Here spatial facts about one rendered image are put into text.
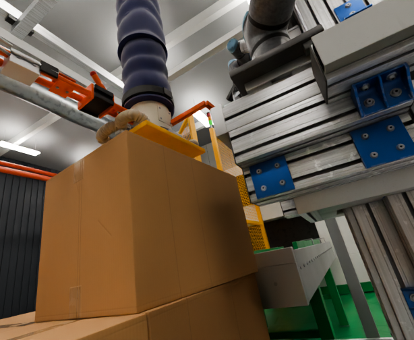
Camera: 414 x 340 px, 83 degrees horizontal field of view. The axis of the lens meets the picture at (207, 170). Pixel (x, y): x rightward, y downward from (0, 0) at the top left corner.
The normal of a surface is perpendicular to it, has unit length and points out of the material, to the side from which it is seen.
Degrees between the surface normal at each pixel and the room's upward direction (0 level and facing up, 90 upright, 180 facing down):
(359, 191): 90
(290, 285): 90
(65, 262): 90
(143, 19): 99
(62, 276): 90
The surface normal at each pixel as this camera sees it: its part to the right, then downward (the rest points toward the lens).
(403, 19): -0.47, -0.25
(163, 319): 0.85, -0.32
